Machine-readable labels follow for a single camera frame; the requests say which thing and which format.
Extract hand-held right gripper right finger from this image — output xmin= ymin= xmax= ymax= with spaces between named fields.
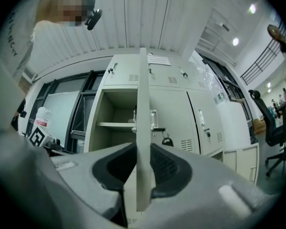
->
xmin=143 ymin=143 xmax=281 ymax=229

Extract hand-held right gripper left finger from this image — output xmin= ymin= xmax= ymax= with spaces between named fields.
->
xmin=50 ymin=142 xmax=138 ymax=229

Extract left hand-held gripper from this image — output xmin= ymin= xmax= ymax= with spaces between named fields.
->
xmin=28 ymin=126 xmax=73 ymax=155

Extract locker door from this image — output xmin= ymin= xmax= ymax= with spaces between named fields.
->
xmin=223 ymin=143 xmax=260 ymax=185
xmin=133 ymin=48 xmax=166 ymax=212

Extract grey metal locker cabinet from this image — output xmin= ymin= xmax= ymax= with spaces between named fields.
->
xmin=83 ymin=52 xmax=226 ymax=224

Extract clear bottle red label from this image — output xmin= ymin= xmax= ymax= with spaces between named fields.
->
xmin=34 ymin=106 xmax=53 ymax=128

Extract keys with black fob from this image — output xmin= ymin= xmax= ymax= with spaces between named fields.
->
xmin=161 ymin=130 xmax=174 ymax=147

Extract black framed window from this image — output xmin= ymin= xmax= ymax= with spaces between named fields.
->
xmin=200 ymin=53 xmax=253 ymax=128
xmin=21 ymin=70 xmax=103 ymax=152

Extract clear bottle green label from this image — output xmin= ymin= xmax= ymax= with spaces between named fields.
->
xmin=192 ymin=53 xmax=228 ymax=106

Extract cardboard box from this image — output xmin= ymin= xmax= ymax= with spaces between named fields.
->
xmin=252 ymin=118 xmax=267 ymax=135

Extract person's grey t-shirt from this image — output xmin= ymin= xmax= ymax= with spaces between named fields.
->
xmin=0 ymin=0 xmax=103 ymax=229

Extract white paper notice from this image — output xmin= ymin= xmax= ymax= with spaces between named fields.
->
xmin=147 ymin=53 xmax=172 ymax=66

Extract black office chair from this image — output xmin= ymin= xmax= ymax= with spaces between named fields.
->
xmin=247 ymin=89 xmax=286 ymax=177

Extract black stair railing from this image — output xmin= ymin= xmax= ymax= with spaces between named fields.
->
xmin=240 ymin=20 xmax=286 ymax=85

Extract black head camera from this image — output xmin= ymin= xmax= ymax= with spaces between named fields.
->
xmin=84 ymin=8 xmax=103 ymax=31

